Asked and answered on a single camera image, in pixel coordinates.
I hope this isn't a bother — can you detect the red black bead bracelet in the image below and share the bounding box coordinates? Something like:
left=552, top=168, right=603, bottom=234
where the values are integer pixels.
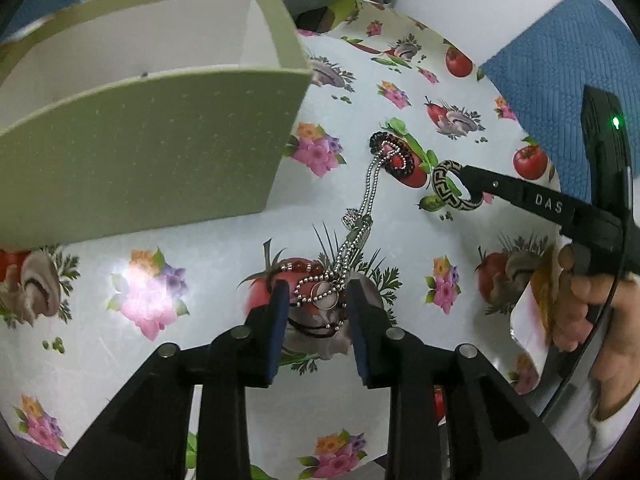
left=369, top=131, right=417, bottom=177

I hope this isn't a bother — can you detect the silver bead chain necklace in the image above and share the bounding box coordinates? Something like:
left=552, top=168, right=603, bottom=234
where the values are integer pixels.
left=295, top=142, right=403, bottom=308

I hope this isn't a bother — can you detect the black beige patterned bangle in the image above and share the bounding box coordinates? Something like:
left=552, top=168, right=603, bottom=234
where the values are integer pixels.
left=431, top=159, right=485, bottom=212

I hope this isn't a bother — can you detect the orange bead bracelet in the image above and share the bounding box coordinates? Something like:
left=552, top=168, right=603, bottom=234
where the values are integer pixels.
left=270, top=257, right=351, bottom=321

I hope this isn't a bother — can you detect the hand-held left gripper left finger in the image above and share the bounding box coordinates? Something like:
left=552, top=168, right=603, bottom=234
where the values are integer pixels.
left=55, top=279, right=291, bottom=480

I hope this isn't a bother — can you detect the person's right hand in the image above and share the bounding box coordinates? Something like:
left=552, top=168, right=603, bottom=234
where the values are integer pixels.
left=550, top=244, right=640, bottom=362

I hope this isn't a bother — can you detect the green cardboard box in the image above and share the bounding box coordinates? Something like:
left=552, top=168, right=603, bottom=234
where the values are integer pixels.
left=0, top=0, right=313, bottom=251

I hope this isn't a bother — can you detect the vegetable print tablecloth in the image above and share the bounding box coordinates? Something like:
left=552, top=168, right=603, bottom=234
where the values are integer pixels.
left=0, top=0, right=563, bottom=480

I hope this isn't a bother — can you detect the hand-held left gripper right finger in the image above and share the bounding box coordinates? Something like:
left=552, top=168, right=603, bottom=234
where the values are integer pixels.
left=346, top=279, right=581, bottom=480

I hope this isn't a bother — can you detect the black cord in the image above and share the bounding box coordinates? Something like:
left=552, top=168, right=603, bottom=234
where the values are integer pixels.
left=285, top=317, right=346, bottom=342

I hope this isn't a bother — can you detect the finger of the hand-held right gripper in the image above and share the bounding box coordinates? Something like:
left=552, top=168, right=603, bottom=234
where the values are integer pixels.
left=459, top=163, right=589, bottom=237

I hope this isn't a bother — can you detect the person's right forearm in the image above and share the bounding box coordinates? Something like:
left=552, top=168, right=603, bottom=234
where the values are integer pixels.
left=585, top=330, right=640, bottom=476

